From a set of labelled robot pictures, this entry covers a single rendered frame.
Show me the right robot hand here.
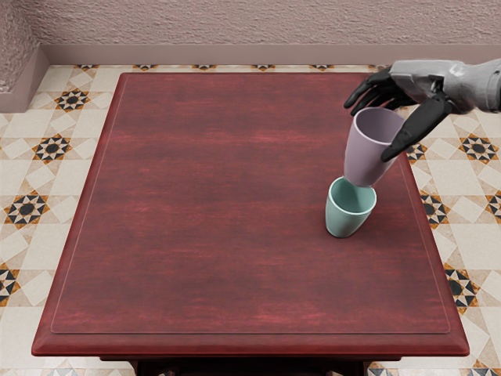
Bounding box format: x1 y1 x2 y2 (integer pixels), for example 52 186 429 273
343 58 501 163

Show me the mint green cup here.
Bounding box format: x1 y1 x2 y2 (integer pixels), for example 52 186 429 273
325 175 377 239

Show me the lilac cup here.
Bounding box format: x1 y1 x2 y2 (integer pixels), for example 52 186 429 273
343 107 406 188

